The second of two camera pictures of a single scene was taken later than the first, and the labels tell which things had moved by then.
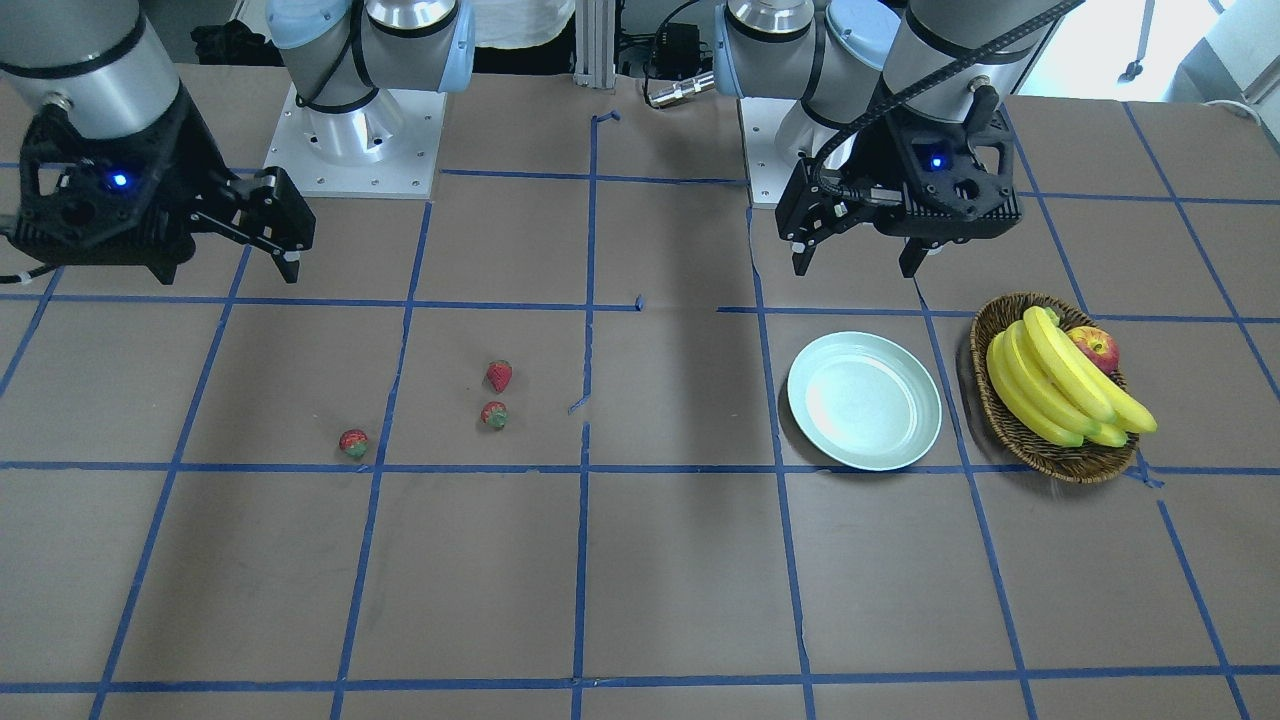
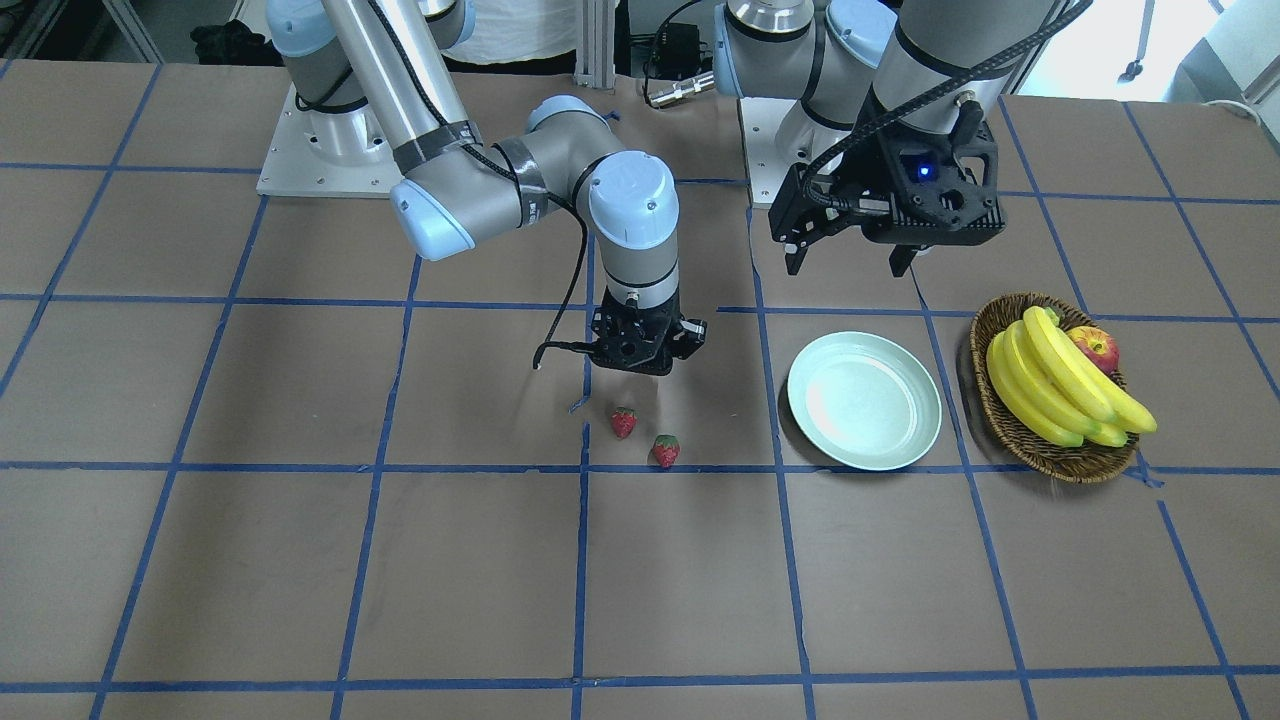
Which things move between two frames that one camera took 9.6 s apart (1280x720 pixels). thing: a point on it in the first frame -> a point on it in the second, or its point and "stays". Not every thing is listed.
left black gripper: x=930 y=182 stays
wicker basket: x=1091 y=462 stays
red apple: x=1102 y=348 stays
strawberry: x=353 y=442 -> x=666 y=449
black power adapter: x=676 y=54 stays
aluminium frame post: x=595 y=44 stays
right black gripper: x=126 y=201 -> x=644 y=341
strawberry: x=499 y=373 -> x=624 y=421
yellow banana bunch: x=1055 y=391 stays
